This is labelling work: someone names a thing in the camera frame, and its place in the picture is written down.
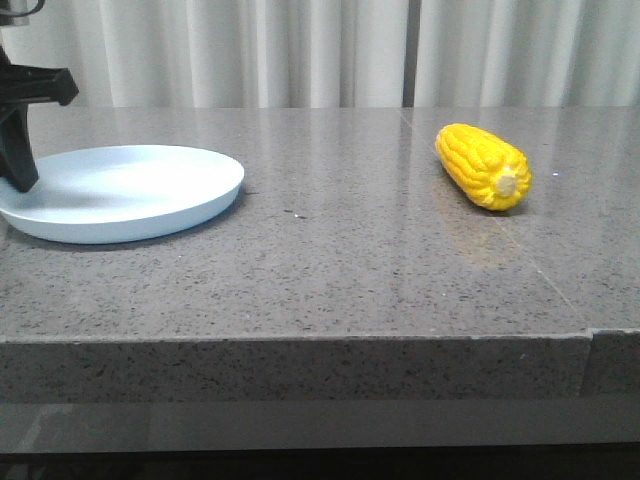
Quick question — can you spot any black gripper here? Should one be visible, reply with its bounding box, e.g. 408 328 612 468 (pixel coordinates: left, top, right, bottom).
0 0 80 194

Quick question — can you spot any yellow corn cob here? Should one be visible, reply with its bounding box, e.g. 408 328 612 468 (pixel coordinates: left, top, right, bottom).
435 123 532 211

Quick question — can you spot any light blue round plate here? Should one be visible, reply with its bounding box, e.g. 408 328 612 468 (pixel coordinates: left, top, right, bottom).
1 145 245 244

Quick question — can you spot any white pleated curtain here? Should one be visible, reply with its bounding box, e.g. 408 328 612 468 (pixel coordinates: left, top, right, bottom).
1 1 639 108

